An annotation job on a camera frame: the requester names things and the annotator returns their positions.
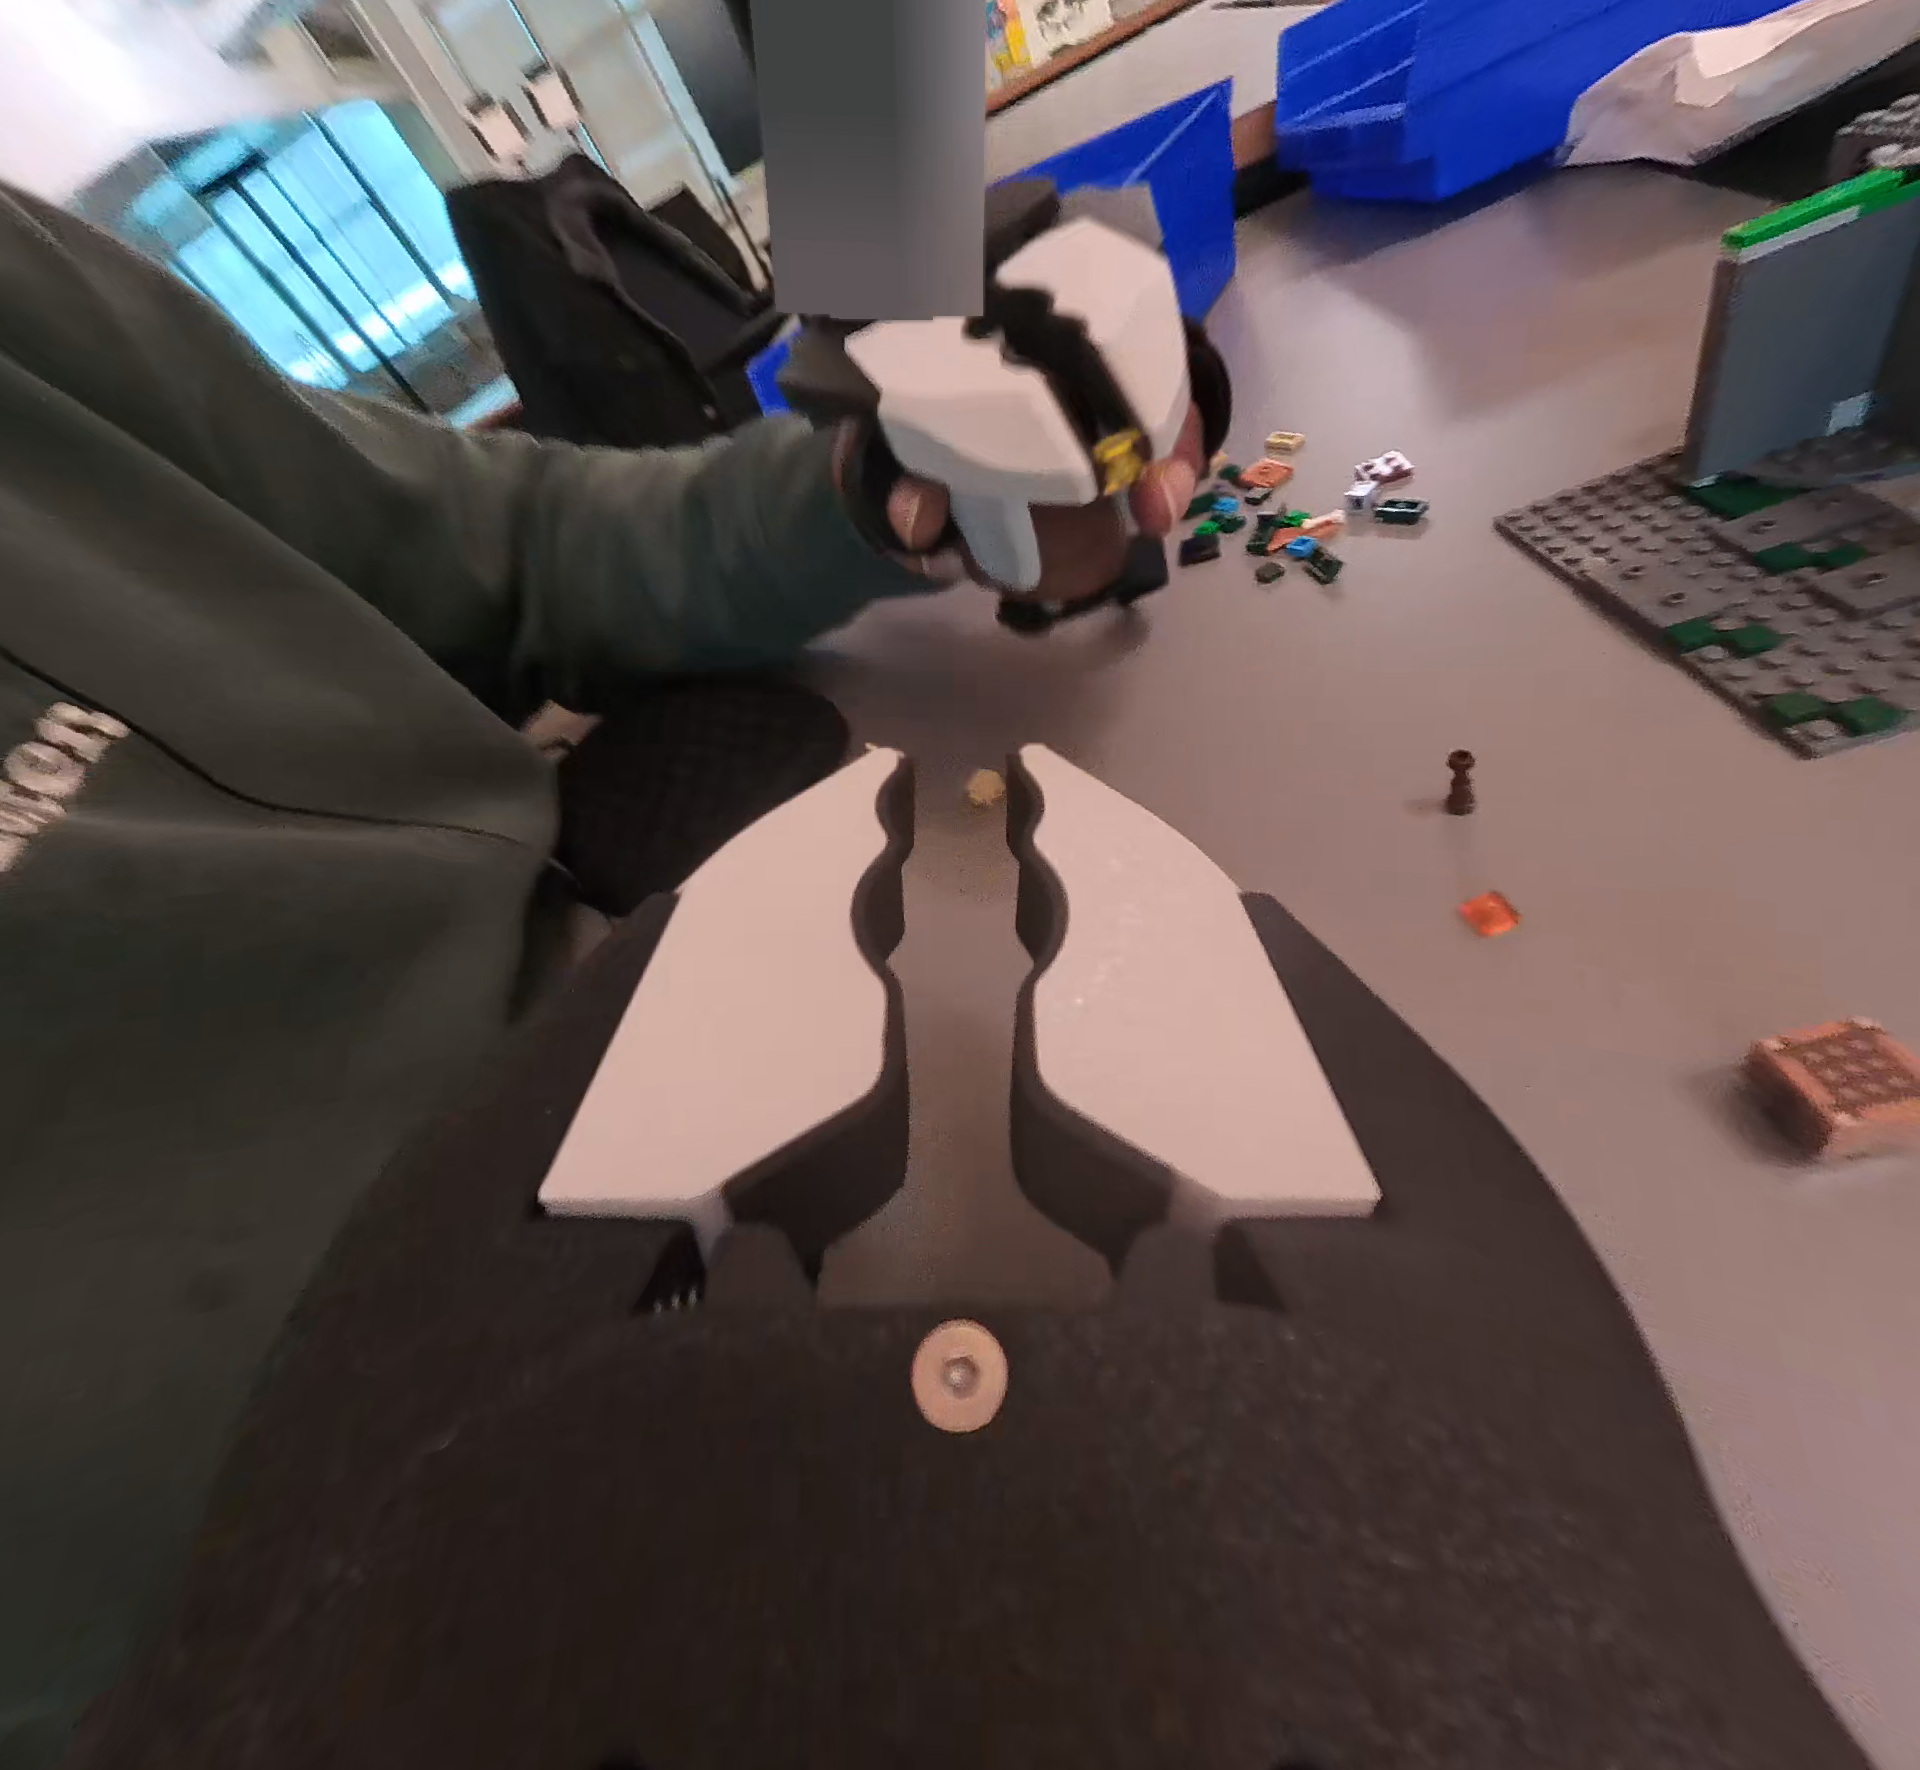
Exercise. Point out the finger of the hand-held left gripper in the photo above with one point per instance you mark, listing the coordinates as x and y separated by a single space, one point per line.
1124 316
978 413

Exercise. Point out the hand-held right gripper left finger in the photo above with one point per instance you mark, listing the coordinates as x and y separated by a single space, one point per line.
733 1033

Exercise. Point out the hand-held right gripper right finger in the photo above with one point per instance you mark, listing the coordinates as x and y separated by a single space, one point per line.
1200 1049

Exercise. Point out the small yellow brick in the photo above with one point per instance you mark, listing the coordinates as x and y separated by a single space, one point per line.
1124 463

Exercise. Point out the pile of small toy bricks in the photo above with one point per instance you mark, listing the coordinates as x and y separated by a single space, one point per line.
1268 474

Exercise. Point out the transparent orange stud plate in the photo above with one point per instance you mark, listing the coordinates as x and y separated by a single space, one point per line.
1486 914

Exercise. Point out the dark brown post piece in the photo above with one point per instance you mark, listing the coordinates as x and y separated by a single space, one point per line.
1465 783

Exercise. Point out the person's left forearm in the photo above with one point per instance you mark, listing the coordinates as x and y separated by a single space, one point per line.
634 539

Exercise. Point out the person's left hand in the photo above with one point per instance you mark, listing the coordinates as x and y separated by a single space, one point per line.
1088 545

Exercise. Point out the blue plastic bin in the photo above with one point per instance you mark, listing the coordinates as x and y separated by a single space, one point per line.
1502 45
1155 193

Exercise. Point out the black jacket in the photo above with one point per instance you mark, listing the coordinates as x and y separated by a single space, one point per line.
601 303

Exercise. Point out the black mesh office chair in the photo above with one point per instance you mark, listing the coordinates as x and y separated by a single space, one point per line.
708 782

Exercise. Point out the person's green sweatshirt torso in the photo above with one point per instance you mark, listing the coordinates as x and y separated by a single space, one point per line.
228 898

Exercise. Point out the brown studded brick block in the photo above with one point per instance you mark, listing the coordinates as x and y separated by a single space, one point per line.
1840 1087

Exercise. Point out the white crumpled paper bag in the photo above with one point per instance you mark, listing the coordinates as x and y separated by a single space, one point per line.
1727 76

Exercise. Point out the grey green brick model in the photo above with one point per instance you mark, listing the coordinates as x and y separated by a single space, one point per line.
1727 570

